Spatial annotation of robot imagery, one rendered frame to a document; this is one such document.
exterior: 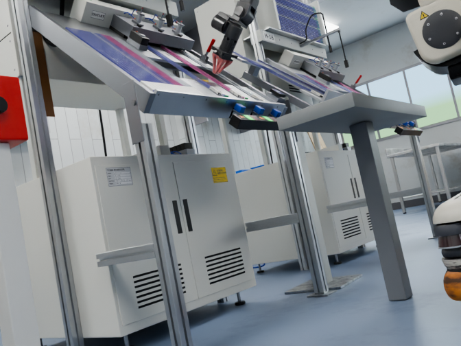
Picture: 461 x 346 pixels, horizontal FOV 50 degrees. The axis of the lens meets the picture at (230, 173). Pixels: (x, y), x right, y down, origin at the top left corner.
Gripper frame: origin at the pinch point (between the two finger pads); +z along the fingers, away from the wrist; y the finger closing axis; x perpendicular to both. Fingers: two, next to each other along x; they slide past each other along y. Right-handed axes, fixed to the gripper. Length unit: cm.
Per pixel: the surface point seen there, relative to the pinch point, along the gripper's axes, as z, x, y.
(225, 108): 1.5, 31.5, 25.9
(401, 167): 139, -112, -689
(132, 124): 8, 34, 64
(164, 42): -0.8, -22.5, 10.1
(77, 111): 168, -292, -164
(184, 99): 0, 31, 46
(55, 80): 27, -34, 44
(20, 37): 12, -33, 63
